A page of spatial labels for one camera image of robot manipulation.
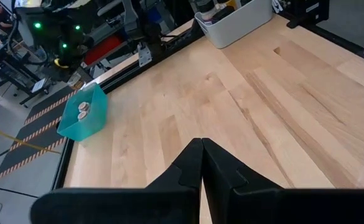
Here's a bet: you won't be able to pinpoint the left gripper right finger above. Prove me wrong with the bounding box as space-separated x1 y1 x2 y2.
202 138 364 224

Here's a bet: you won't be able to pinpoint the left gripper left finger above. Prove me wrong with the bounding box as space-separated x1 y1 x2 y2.
29 138 204 224

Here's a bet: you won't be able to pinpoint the black-lid purple spice jar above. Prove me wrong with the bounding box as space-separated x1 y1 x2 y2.
196 0 220 26

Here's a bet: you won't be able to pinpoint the dark green pepper tin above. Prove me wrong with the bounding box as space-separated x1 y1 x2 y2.
213 5 236 23

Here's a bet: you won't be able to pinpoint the red padded object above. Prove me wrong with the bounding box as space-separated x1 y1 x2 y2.
83 34 124 65

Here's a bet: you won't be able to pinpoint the teal plastic bin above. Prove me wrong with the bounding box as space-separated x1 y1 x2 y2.
56 82 109 142

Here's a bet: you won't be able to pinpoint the black mat orange-striped edges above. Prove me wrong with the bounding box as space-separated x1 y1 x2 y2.
0 85 79 183

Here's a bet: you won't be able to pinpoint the grey plastic bin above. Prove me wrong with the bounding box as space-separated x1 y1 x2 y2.
194 0 274 50

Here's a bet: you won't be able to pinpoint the black aluminium table frame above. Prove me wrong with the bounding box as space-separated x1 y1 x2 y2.
51 0 364 191

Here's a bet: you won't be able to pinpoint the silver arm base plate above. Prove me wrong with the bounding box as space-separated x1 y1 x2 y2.
137 42 153 68

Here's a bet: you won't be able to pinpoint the yellow hanging cable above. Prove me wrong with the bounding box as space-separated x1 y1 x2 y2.
0 125 62 155

